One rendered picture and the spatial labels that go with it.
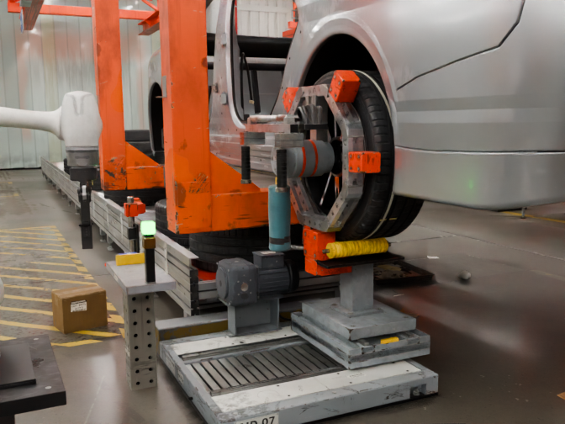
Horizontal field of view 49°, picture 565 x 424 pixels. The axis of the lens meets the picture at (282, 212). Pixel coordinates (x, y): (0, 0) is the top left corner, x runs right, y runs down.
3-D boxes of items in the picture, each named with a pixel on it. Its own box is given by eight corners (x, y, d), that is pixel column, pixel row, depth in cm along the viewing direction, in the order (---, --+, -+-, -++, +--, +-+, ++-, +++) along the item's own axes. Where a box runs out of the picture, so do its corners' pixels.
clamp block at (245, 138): (265, 144, 245) (265, 130, 244) (244, 145, 242) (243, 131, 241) (261, 144, 250) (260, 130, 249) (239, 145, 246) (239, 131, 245)
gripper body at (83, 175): (70, 166, 182) (71, 198, 183) (68, 167, 174) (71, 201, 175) (96, 165, 184) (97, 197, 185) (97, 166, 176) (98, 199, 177)
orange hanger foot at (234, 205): (319, 222, 292) (319, 148, 287) (212, 231, 270) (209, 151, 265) (303, 217, 307) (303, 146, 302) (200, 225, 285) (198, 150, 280)
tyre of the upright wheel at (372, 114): (357, 251, 274) (451, 214, 215) (309, 256, 265) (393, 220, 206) (330, 110, 287) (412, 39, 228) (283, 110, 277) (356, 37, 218)
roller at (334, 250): (393, 252, 241) (394, 238, 241) (326, 260, 229) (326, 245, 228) (385, 250, 247) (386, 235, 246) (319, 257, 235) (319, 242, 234)
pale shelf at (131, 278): (176, 289, 216) (176, 280, 215) (126, 295, 209) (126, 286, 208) (149, 264, 254) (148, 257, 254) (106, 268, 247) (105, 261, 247)
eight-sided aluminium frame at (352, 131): (363, 238, 220) (364, 81, 212) (347, 240, 217) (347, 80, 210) (296, 217, 269) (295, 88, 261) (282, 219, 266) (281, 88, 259)
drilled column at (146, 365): (158, 385, 238) (153, 278, 232) (131, 390, 234) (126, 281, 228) (151, 376, 247) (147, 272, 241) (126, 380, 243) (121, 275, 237)
